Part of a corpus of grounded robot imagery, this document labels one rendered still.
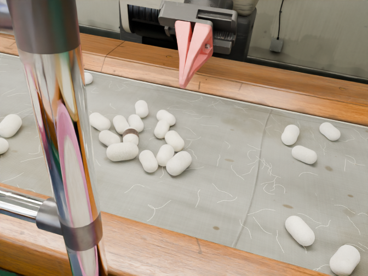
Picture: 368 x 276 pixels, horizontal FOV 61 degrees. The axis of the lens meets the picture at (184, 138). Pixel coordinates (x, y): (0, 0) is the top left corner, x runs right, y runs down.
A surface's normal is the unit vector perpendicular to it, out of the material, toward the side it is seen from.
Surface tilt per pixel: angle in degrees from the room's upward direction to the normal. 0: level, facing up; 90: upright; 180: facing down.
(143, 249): 0
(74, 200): 90
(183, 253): 0
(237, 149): 0
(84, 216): 90
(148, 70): 45
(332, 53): 89
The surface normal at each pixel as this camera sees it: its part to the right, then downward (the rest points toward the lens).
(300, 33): -0.30, 0.55
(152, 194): 0.08, -0.80
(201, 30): -0.21, 0.12
